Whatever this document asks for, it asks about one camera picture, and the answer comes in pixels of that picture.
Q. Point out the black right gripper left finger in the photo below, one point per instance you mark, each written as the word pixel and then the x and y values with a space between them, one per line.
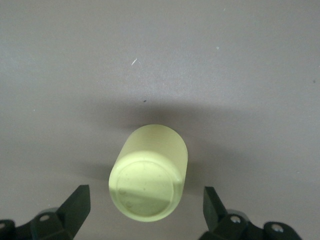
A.
pixel 72 215

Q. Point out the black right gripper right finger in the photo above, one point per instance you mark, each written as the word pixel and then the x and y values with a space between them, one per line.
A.
pixel 217 220

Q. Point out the yellow plastic cup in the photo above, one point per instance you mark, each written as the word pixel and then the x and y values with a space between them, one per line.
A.
pixel 145 180

